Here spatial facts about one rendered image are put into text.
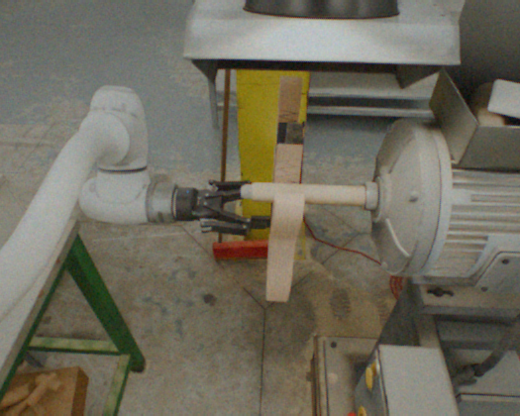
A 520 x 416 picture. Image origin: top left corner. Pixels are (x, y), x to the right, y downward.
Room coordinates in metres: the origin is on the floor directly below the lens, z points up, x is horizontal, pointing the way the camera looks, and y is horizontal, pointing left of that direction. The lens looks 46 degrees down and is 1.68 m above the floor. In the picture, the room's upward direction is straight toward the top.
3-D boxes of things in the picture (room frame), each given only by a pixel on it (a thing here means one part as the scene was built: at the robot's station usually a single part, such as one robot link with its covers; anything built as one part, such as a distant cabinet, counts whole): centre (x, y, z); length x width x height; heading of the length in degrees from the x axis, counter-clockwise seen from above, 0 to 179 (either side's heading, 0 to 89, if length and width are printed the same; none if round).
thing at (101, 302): (0.66, 0.53, 0.45); 0.05 x 0.05 x 0.90; 87
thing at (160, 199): (0.60, 0.21, 1.09); 0.09 x 0.06 x 0.09; 177
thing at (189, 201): (0.59, 0.13, 1.09); 0.09 x 0.08 x 0.07; 87
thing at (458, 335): (0.32, -0.39, 1.02); 0.13 x 0.04 x 0.04; 87
